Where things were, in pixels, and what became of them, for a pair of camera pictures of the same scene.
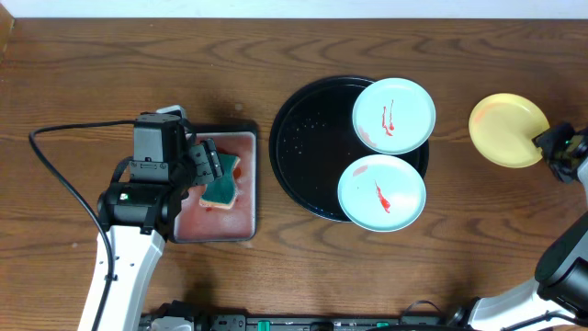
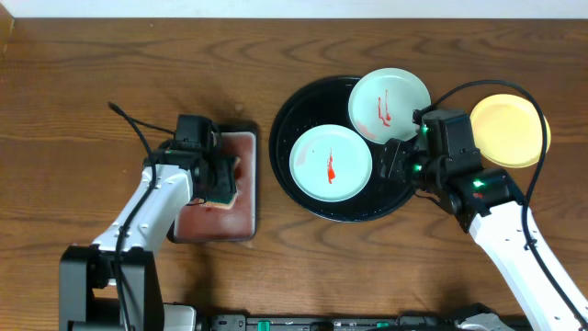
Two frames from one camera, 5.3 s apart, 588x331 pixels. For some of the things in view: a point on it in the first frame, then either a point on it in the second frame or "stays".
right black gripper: (556, 142) -> (390, 160)
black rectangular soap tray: (197, 223) stays
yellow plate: (503, 127) stays
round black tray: (312, 138) stays
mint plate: (381, 192) -> (331, 163)
